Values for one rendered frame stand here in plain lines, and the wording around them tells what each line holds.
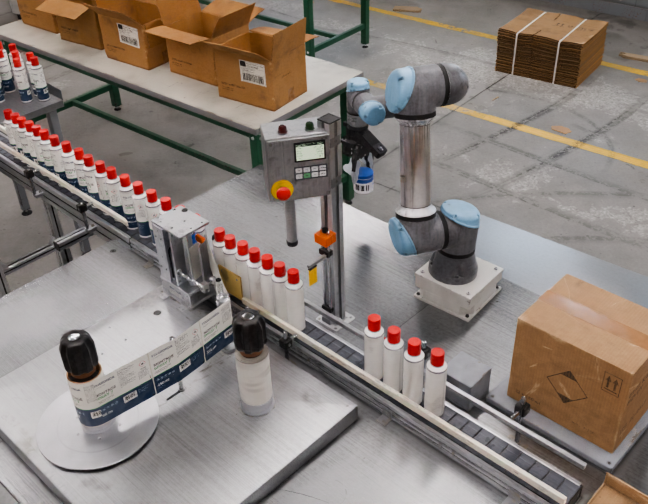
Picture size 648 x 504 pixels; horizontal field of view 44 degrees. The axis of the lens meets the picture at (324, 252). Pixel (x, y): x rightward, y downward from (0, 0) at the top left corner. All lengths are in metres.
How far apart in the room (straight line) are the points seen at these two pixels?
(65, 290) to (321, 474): 1.12
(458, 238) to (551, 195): 2.40
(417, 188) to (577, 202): 2.50
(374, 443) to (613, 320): 0.66
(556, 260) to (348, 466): 1.09
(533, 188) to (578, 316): 2.73
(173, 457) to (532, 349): 0.92
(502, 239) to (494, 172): 2.09
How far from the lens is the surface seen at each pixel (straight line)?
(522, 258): 2.72
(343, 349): 2.25
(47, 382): 2.32
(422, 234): 2.27
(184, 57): 4.20
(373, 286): 2.55
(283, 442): 2.02
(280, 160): 2.05
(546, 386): 2.10
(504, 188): 4.71
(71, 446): 2.11
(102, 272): 2.75
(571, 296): 2.11
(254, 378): 2.00
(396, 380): 2.09
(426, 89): 2.16
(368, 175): 2.75
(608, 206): 4.67
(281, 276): 2.23
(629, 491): 2.06
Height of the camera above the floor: 2.40
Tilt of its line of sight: 36 degrees down
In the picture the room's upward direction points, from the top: 2 degrees counter-clockwise
